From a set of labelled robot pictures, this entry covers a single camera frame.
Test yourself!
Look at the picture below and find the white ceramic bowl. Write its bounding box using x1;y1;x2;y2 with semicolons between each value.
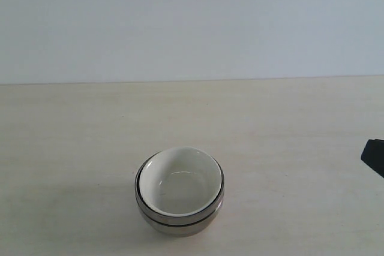
138;147;224;217

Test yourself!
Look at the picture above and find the smooth steel bowl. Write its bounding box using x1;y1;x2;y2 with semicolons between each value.
136;200;225;238

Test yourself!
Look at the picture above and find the ribbed steel bowl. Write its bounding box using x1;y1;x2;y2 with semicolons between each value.
135;152;225;228

